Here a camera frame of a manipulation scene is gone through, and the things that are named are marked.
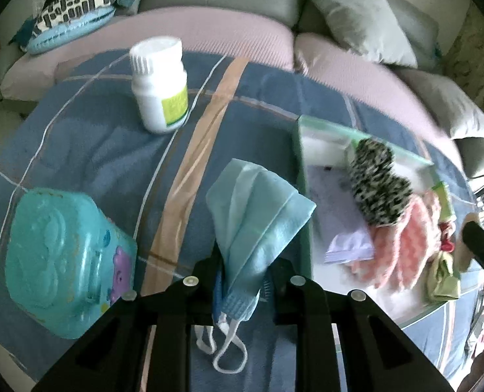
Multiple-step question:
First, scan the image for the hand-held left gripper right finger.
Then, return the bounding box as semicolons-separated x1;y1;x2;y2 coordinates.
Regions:
268;258;455;392

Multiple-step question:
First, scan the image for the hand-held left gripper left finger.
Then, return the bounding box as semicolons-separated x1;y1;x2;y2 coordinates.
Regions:
31;249;222;392

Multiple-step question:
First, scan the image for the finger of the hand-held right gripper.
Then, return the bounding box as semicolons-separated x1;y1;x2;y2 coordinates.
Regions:
461;220;484;290

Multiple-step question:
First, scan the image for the wooden hair clip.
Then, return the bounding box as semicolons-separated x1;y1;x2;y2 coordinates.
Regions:
456;212;481;272

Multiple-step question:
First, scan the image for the red pink hair tie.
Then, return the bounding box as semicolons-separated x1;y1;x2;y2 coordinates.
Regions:
437;220;457;254

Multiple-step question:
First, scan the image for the light green cloth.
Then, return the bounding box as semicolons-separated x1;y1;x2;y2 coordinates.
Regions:
425;251;461;303

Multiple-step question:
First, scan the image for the green box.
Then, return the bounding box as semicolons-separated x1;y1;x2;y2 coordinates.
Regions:
432;180;457;229

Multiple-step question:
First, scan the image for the blue face mask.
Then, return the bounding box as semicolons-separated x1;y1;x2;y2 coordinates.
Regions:
193;158;317;374

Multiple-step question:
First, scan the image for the pink white zigzag knitted cloth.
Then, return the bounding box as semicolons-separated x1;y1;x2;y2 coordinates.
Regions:
348;196;439;292

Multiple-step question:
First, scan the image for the pale purple packet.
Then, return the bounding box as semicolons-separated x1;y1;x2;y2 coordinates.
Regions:
309;165;375;264

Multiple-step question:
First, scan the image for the leopard print scrunchie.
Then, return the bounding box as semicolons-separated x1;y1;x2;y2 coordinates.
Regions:
349;139;413;226

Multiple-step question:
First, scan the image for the teal rimmed white tray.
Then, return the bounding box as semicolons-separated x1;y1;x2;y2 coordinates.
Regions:
293;115;481;319

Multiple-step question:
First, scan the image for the teal plastic toy case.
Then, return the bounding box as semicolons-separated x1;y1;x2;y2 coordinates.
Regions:
5;188;138;339

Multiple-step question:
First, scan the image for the white bottle green label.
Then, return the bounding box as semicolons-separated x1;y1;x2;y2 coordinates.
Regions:
129;38;189;134

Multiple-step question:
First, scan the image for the pink sofa seat cover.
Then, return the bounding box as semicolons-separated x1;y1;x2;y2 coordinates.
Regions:
293;33;461;148
0;8;295;103

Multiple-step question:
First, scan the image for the patterned beige curtain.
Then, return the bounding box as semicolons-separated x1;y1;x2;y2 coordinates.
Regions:
442;4;484;107

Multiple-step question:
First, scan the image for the large grey pillow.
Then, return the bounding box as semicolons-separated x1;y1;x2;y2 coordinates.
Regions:
307;0;418;68

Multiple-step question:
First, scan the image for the blue patterned plush cushion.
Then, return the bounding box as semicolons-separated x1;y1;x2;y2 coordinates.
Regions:
21;0;120;55

